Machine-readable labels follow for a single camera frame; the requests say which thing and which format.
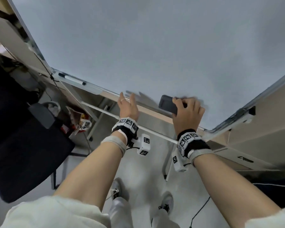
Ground colourful snack packets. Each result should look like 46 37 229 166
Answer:
61 106 92 139

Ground person's left forearm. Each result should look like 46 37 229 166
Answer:
53 136 129 212

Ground black office chair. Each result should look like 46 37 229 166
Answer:
0 56 76 204

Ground person's right hand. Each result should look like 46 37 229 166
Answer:
172 97 206 136

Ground white marker with black cap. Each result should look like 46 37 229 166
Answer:
58 73 87 86

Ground grey shoe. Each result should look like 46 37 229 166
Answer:
111 177 130 202
158 191 174 214

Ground white whiteboard pen tray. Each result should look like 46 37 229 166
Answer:
53 71 102 95

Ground grey right shoe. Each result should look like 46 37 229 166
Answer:
158 191 174 214

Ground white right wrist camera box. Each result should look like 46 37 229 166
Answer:
172 150 191 173

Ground black floor cable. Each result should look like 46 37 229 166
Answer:
191 196 211 228

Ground white whiteboard with metal frame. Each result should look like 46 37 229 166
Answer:
6 0 285 138

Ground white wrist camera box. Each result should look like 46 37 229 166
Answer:
136 134 151 157
172 150 191 173

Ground beige wooden desk with drawers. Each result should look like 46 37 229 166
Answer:
203 78 285 172

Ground person's right forearm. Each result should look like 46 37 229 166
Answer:
190 149 282 227

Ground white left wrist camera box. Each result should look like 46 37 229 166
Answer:
136 134 151 157

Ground grey left shoe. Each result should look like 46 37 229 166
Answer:
111 177 130 202

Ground white metal whiteboard stand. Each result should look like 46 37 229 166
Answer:
61 81 178 182

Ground person's left trouser leg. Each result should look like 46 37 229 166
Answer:
108 196 134 228

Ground black whiteboard eraser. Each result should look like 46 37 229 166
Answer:
158 95 188 116

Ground white right sleeve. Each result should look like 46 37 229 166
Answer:
246 207 285 228

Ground white left sleeve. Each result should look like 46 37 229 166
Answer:
0 195 111 228

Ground right wrist band with markers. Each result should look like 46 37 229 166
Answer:
176 129 211 160

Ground wrist band with markers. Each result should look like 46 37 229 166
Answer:
111 117 139 147
176 129 211 160

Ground person's left hand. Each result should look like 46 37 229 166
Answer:
117 92 139 122

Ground person's right trouser leg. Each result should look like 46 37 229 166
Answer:
152 208 181 228

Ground person's trouser leg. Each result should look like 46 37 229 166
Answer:
108 196 134 228
152 208 181 228

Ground left wrist band with markers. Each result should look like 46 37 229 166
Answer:
111 117 139 147

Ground waste bin with white bag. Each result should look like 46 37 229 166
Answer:
41 101 61 117

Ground white sleeve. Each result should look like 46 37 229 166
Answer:
0 195 111 228
246 207 285 228

